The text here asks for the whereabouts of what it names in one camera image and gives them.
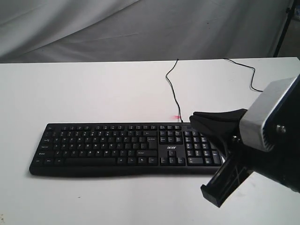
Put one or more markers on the black acer keyboard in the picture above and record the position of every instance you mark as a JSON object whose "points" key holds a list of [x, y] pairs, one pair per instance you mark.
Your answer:
{"points": [[123, 149]]}

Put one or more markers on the grey backdrop cloth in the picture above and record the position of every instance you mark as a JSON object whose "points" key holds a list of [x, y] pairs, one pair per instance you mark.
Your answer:
{"points": [[34, 31]]}

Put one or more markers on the black tripod stand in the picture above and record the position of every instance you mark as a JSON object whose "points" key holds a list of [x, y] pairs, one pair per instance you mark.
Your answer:
{"points": [[290, 12]]}

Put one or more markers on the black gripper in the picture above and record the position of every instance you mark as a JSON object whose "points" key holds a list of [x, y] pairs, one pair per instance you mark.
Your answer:
{"points": [[281, 165]]}

